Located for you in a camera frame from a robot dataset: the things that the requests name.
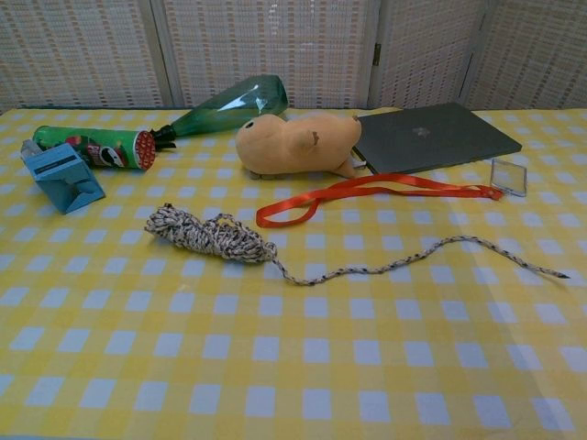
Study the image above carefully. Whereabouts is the brown braided rope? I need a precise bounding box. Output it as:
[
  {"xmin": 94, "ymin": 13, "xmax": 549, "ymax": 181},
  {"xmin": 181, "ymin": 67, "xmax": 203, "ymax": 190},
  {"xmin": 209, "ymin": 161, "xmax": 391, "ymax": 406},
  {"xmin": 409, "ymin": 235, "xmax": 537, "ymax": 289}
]
[{"xmin": 146, "ymin": 203, "xmax": 572, "ymax": 288}]

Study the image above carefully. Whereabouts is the yellow checkered tablecloth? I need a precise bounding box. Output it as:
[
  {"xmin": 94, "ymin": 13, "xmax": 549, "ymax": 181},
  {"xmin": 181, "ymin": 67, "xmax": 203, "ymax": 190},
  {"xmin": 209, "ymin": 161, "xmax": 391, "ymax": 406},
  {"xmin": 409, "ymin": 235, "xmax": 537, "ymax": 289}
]
[{"xmin": 0, "ymin": 107, "xmax": 587, "ymax": 440}]

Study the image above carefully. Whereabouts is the orange plush toy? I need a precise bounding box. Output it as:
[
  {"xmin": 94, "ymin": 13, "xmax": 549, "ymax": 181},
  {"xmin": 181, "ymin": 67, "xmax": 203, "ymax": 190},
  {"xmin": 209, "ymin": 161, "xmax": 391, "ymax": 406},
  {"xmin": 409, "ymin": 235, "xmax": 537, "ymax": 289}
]
[{"xmin": 235, "ymin": 111, "xmax": 363, "ymax": 181}]

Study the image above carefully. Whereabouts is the green plastic bottle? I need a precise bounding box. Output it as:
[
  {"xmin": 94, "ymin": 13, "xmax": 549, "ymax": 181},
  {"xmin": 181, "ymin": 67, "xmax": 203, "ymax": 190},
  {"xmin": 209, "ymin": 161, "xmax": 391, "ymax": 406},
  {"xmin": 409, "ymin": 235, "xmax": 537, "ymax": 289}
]
[{"xmin": 149, "ymin": 74, "xmax": 289, "ymax": 149}]

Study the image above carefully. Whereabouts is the grey laptop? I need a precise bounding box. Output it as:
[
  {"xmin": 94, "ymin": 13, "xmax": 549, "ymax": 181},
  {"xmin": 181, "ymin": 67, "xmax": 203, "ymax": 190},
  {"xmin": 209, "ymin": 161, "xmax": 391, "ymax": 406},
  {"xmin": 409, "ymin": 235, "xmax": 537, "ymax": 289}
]
[{"xmin": 352, "ymin": 102, "xmax": 524, "ymax": 176}]

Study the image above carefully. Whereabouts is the woven folding screen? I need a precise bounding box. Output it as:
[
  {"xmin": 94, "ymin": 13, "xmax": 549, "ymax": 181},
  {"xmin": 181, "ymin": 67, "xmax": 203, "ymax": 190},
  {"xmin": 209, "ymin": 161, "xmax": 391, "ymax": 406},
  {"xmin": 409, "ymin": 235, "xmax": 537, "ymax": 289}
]
[{"xmin": 0, "ymin": 0, "xmax": 587, "ymax": 111}]

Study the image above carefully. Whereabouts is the green Pringles can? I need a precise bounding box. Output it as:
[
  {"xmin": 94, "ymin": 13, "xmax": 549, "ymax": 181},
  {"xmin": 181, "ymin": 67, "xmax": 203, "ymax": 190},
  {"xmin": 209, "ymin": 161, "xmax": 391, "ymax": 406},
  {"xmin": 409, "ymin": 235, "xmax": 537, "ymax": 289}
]
[{"xmin": 32, "ymin": 125, "xmax": 159, "ymax": 176}]

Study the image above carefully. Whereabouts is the clear badge holder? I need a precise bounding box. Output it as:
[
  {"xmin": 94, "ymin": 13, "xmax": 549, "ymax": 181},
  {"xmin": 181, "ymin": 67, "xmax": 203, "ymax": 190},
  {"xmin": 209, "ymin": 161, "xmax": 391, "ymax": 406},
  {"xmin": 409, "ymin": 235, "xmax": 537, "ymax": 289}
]
[{"xmin": 489, "ymin": 158, "xmax": 528, "ymax": 198}]

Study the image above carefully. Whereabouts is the blue cardboard carton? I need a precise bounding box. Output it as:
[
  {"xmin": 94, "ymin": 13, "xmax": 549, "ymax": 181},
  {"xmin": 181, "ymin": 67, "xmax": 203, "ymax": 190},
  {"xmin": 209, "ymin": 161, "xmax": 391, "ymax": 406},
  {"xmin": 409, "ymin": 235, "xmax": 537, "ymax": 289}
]
[{"xmin": 22, "ymin": 142, "xmax": 106, "ymax": 215}]

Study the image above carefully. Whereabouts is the red lanyard strap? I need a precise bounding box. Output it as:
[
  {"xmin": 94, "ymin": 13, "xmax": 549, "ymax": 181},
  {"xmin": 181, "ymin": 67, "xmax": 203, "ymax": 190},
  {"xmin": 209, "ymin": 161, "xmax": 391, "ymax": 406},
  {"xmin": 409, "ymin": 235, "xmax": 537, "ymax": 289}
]
[{"xmin": 255, "ymin": 174, "xmax": 505, "ymax": 229}]

